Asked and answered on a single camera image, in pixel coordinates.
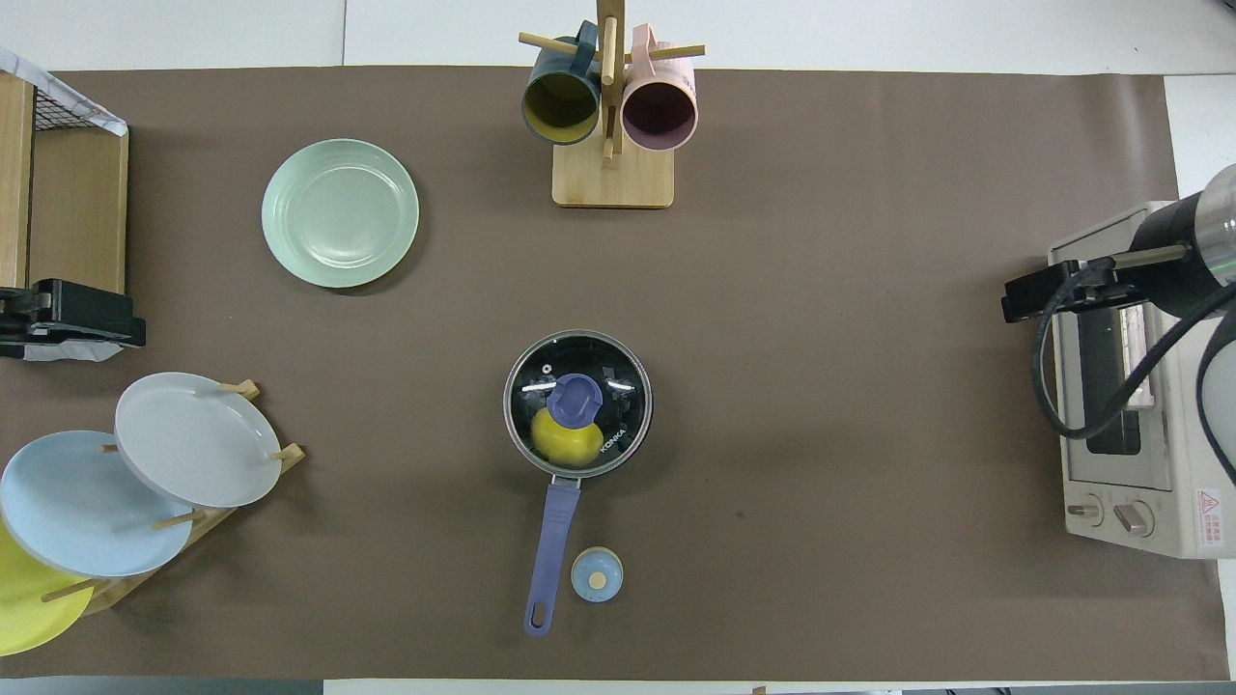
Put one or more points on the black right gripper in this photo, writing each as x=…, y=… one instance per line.
x=1096, y=285

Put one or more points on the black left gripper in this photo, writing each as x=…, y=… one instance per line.
x=19, y=323

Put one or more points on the glass lid purple knob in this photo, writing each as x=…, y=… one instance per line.
x=603, y=362

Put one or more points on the grey plate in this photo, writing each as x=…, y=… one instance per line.
x=193, y=439

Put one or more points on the light blue plate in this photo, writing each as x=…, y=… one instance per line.
x=77, y=507

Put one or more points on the wooden plate rack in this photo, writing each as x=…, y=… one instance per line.
x=208, y=526

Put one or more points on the light green plate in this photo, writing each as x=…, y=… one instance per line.
x=340, y=212

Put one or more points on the yellow plate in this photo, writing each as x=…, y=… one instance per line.
x=29, y=608

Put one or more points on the white patterned cloth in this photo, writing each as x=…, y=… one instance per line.
x=87, y=104
x=68, y=352

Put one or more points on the wooden crate shelf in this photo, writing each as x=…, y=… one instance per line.
x=77, y=208

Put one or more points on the beige toaster oven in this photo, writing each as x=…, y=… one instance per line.
x=1173, y=463

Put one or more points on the brown table mat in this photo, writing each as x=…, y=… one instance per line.
x=821, y=386

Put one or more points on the pink mug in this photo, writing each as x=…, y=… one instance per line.
x=660, y=111

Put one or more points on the wooden mug tree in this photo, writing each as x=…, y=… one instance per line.
x=613, y=179

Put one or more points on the dark teal mug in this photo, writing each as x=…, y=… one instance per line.
x=560, y=101

